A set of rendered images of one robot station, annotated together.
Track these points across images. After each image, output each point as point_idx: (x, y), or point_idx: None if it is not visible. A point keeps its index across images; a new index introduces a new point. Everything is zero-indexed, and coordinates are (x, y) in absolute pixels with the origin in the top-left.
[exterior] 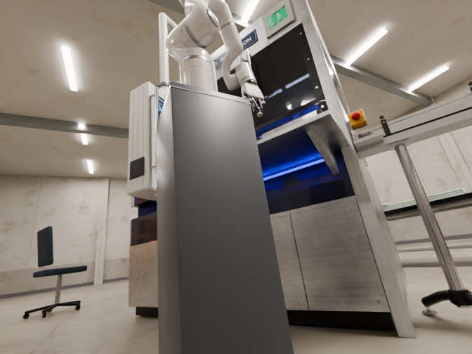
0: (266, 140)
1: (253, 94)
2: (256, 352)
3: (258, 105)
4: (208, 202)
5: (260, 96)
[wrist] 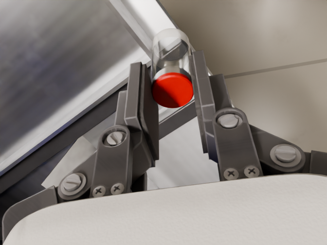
0: (160, 2)
1: (221, 207)
2: None
3: (148, 124)
4: None
5: (81, 219)
